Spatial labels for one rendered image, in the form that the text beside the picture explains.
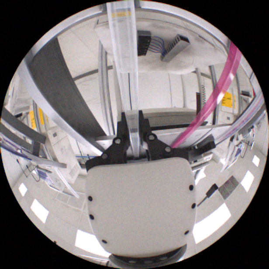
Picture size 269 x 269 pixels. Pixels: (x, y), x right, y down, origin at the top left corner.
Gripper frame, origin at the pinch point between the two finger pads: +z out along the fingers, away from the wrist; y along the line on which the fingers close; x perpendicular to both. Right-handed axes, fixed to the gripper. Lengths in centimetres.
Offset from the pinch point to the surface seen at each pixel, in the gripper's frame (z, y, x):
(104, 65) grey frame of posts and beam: 37.7, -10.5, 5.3
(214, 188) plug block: -13.5, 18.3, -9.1
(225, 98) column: 140, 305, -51
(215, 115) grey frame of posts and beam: 23, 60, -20
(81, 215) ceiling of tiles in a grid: -90, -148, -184
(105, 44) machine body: 37.9, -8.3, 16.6
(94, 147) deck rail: 0.6, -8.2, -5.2
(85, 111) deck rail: 4.2, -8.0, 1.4
